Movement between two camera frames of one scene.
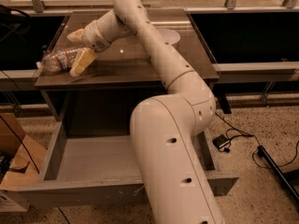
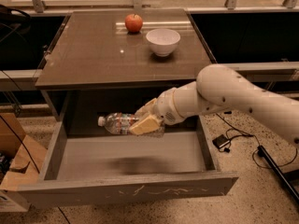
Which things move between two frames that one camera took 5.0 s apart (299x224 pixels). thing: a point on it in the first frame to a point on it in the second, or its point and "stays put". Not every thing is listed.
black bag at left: x=14 y=21 stays put
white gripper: x=92 y=36 to x=165 y=106
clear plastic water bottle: x=58 y=60 to x=120 y=123
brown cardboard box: x=21 y=161 stays put
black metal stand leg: x=277 y=171 stays put
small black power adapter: x=220 y=141 stays put
